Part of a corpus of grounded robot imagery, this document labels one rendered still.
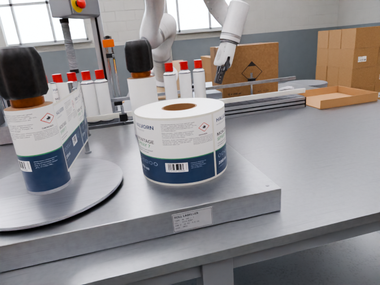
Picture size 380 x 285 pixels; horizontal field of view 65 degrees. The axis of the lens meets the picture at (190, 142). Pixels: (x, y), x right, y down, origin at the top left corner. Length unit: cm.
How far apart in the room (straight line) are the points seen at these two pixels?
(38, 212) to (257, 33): 662
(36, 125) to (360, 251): 139
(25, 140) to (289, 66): 692
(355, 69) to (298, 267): 347
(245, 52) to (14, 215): 125
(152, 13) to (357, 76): 345
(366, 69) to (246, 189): 414
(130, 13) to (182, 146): 610
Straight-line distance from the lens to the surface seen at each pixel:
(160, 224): 55
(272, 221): 59
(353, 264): 151
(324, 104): 144
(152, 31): 163
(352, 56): 451
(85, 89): 123
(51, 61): 688
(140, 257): 53
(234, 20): 130
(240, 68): 156
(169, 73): 123
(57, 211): 60
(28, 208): 64
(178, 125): 57
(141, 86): 92
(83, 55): 671
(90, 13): 131
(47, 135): 64
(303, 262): 146
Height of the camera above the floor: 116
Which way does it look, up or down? 19 degrees down
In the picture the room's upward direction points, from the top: 5 degrees counter-clockwise
